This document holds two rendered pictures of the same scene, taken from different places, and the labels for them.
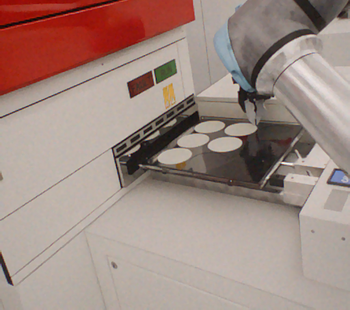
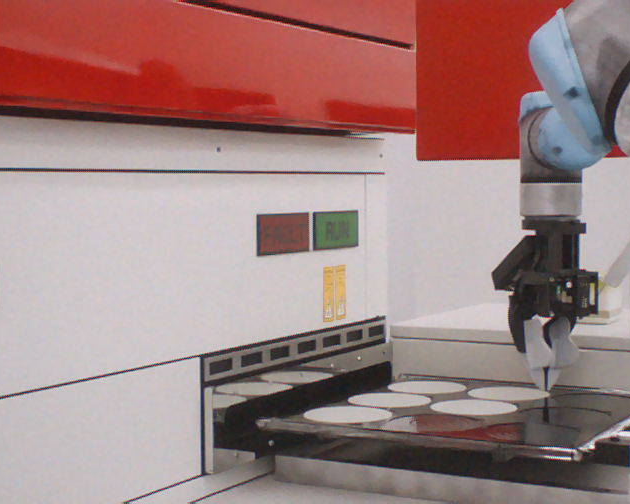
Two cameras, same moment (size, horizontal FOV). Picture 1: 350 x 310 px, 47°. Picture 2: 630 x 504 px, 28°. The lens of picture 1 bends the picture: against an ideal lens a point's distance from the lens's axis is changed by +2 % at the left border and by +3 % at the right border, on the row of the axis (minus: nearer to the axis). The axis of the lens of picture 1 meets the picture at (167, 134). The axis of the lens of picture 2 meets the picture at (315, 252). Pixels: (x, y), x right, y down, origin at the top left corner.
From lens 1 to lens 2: 49 cm
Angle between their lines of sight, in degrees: 21
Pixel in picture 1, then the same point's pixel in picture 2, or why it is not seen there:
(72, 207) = (98, 462)
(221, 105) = (455, 348)
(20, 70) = (95, 72)
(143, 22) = (318, 86)
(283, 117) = (611, 383)
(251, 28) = (612, 15)
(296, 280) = not seen: outside the picture
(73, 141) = (132, 297)
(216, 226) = not seen: outside the picture
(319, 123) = not seen: outside the picture
